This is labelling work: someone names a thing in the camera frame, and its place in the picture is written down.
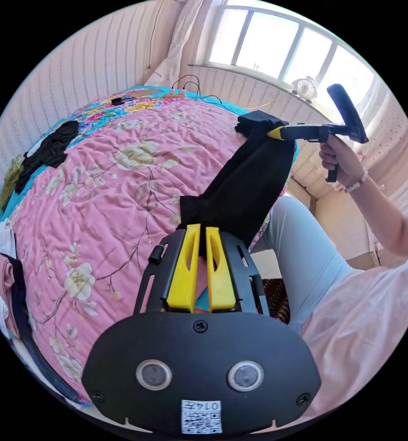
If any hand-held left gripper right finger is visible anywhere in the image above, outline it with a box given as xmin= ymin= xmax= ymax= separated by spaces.
xmin=205 ymin=226 xmax=238 ymax=313

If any person's body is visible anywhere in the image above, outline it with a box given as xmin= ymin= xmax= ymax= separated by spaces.
xmin=250 ymin=196 xmax=408 ymax=436

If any black short sleeve shirt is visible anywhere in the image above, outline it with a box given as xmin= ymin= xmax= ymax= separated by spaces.
xmin=176 ymin=110 xmax=295 ymax=260

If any white curtain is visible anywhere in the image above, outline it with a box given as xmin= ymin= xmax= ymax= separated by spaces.
xmin=144 ymin=0 xmax=205 ymax=87

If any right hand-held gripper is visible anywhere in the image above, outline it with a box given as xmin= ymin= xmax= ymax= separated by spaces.
xmin=268 ymin=123 xmax=356 ymax=183

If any person's right forearm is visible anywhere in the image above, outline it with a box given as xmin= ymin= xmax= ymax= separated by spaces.
xmin=344 ymin=169 xmax=408 ymax=258

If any person's right hand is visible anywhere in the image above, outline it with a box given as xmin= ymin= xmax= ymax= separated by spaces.
xmin=318 ymin=135 xmax=368 ymax=193

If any window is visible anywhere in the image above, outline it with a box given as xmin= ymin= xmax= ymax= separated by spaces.
xmin=204 ymin=0 xmax=381 ymax=105

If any small white fan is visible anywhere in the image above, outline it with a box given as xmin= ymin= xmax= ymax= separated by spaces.
xmin=290 ymin=76 xmax=318 ymax=104

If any pile of clothes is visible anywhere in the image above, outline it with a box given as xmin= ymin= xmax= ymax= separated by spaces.
xmin=0 ymin=120 xmax=81 ymax=211
xmin=0 ymin=218 xmax=91 ymax=409

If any brown cardboard sheet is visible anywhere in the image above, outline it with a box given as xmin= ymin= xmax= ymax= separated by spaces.
xmin=126 ymin=88 xmax=164 ymax=100

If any black power cable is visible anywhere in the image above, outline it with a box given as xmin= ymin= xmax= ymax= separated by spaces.
xmin=171 ymin=74 xmax=226 ymax=105

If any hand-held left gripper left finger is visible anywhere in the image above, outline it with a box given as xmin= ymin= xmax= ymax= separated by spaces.
xmin=166 ymin=224 xmax=202 ymax=313

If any bed with pink floral quilt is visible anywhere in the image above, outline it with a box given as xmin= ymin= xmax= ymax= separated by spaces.
xmin=0 ymin=85 xmax=300 ymax=409

